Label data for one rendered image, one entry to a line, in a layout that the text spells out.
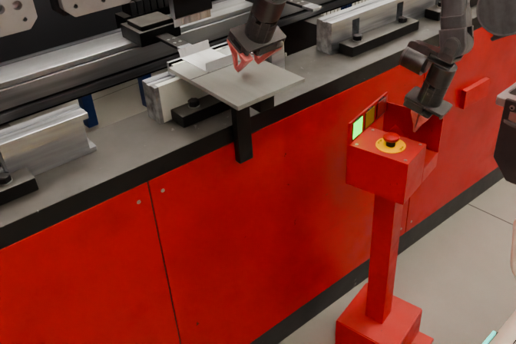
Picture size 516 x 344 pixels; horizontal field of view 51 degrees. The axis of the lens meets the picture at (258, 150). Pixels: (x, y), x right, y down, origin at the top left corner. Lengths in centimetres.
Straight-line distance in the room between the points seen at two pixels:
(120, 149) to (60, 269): 28
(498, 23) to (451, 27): 47
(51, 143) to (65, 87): 28
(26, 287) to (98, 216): 19
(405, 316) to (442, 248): 50
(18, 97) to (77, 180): 34
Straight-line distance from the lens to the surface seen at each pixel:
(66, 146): 121
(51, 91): 143
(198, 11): 128
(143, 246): 127
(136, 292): 134
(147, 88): 128
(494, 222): 244
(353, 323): 179
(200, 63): 127
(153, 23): 146
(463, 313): 205
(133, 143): 124
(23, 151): 118
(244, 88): 113
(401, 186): 133
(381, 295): 171
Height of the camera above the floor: 150
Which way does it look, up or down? 33 degrees down
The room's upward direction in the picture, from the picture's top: 4 degrees counter-clockwise
